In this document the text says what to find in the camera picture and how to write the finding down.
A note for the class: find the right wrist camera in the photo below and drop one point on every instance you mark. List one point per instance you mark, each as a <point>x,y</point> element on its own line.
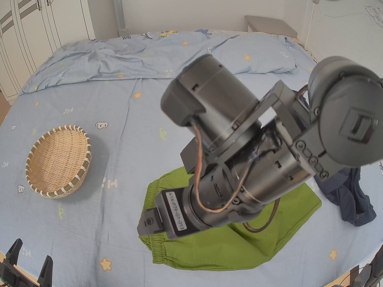
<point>191,157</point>

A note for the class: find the round woven basket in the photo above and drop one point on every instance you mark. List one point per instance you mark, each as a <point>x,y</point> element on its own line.
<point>56,160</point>

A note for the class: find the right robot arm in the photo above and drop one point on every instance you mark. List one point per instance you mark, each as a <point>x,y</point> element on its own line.
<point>344,100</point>

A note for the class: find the green shorts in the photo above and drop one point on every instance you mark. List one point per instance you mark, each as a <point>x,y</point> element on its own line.
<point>227,250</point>

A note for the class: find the dark blue garment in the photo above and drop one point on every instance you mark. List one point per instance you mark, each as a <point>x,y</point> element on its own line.
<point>350,196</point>

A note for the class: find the pale blue quilt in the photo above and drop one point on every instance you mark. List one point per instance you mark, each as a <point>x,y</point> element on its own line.
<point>119,58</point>

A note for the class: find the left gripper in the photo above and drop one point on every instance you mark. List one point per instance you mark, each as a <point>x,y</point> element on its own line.
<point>12,276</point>

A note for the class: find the white wardrobe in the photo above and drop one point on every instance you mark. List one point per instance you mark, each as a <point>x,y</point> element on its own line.
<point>45,25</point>

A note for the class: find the grey bedside table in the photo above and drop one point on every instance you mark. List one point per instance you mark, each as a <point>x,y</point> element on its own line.
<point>269,25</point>

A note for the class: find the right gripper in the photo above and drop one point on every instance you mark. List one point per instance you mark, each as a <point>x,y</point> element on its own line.
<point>209,202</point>

